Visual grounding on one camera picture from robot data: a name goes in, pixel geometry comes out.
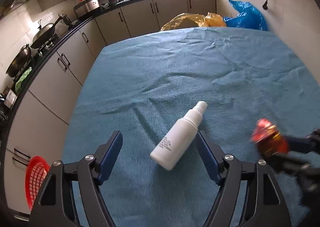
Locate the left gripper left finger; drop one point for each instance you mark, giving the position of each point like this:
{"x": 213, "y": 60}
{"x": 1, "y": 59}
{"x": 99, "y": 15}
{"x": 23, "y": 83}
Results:
{"x": 70, "y": 188}

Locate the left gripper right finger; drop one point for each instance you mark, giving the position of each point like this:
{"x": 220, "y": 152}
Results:
{"x": 264, "y": 203}

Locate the red torn snack wrapper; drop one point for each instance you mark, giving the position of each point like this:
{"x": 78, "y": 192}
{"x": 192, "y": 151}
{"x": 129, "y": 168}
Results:
{"x": 268, "y": 139}

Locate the white spray bottle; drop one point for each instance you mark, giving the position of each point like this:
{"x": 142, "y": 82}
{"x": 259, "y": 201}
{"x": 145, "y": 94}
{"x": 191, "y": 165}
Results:
{"x": 170, "y": 149}

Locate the lower kitchen cabinets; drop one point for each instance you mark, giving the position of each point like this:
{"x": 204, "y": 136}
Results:
{"x": 73, "y": 99}

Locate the red plastic basket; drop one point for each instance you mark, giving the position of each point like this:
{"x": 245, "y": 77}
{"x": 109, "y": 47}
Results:
{"x": 36, "y": 172}

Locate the green cloth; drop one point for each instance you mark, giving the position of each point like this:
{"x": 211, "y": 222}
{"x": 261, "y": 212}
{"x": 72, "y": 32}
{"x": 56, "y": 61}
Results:
{"x": 22, "y": 78}

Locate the blue table cloth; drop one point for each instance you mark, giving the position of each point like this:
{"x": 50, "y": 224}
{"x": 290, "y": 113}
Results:
{"x": 258, "y": 77}

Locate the black frying pan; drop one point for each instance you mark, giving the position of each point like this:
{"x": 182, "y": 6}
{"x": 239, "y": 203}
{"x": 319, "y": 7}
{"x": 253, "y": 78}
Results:
{"x": 19, "y": 61}

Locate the blue plastic bag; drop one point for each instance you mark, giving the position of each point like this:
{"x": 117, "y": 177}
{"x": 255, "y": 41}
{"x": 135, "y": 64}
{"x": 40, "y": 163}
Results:
{"x": 249, "y": 17}

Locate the black wok with lid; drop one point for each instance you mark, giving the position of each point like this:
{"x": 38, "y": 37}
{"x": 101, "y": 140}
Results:
{"x": 44, "y": 33}

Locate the yellow plastic bag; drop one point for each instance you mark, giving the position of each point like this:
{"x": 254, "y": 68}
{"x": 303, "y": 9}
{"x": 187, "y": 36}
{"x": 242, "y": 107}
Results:
{"x": 187, "y": 20}

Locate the silver rice cooker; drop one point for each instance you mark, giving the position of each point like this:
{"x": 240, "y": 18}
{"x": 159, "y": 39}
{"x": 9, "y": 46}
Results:
{"x": 85, "y": 6}

